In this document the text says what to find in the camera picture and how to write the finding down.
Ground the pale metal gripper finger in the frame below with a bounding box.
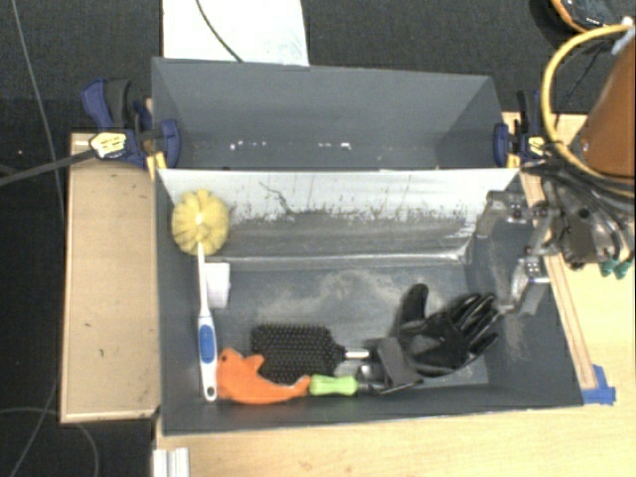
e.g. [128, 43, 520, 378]
[498, 255, 553, 318]
[473, 190, 542, 239]

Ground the black glove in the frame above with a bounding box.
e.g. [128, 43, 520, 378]
[394, 282, 501, 378]

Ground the dark grey block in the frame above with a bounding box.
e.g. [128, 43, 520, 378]
[374, 337, 424, 390]

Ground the silver metal cylinder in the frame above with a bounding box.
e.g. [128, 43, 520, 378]
[337, 360, 385, 383]

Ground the grey metal bin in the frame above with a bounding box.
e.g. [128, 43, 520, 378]
[150, 57, 585, 437]

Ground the black hairbrush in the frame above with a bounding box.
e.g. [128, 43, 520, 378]
[249, 322, 372, 386]

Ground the small white cup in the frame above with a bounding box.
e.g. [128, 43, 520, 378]
[205, 261, 233, 310]

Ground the orange toy fish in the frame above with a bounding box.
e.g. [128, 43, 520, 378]
[215, 347, 313, 406]

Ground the pale wood board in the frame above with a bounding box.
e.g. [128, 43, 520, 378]
[59, 131, 163, 424]

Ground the green handled screwdriver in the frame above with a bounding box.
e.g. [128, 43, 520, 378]
[308, 373, 387, 398]

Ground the yellow dish brush white handle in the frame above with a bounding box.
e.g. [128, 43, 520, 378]
[170, 189, 233, 402]

